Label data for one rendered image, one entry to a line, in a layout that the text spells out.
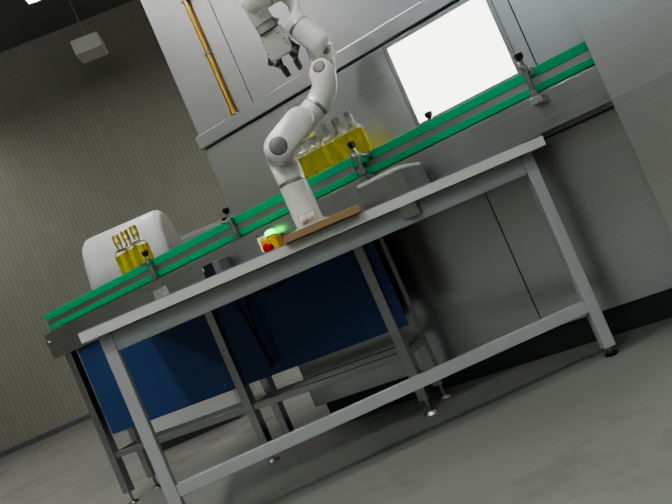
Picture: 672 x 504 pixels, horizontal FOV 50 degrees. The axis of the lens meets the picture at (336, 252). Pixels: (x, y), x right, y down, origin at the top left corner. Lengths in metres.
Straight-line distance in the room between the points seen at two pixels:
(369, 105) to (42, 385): 10.67
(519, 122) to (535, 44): 0.34
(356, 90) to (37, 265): 10.46
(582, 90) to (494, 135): 0.31
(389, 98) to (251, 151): 0.68
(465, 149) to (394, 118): 0.39
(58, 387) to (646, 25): 11.59
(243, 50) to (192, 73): 0.28
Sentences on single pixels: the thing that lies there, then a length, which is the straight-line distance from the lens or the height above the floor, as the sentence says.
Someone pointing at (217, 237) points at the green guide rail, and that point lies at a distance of 2.95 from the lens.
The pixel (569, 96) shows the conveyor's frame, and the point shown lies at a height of 0.83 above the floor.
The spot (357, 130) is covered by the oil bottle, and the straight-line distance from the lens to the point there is 2.73.
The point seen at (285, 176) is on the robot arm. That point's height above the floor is 0.95.
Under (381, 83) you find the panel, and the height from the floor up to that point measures 1.20.
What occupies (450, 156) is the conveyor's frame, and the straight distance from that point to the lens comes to 2.58.
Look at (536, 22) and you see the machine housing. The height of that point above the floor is 1.13.
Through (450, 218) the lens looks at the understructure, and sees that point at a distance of 2.82.
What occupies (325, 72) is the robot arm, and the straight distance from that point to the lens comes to 2.41.
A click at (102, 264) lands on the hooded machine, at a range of 4.93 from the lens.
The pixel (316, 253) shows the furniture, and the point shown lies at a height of 0.69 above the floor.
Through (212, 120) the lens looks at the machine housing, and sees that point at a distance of 3.26.
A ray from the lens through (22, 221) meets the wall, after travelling 13.07.
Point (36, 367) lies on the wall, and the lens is 12.99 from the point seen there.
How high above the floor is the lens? 0.61
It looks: 1 degrees up
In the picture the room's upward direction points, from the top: 23 degrees counter-clockwise
